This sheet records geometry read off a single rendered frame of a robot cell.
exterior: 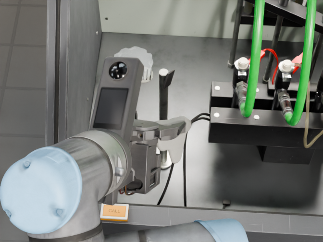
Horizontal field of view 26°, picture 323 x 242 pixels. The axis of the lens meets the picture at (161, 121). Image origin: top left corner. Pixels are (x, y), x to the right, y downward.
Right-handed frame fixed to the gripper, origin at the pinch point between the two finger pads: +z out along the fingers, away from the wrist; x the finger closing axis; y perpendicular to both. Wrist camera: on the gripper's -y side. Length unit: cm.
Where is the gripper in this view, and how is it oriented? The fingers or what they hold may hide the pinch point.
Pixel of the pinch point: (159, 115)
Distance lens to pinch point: 97.6
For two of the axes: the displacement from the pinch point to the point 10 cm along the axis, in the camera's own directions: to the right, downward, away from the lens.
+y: -0.5, 9.8, 1.9
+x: 9.4, 1.1, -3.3
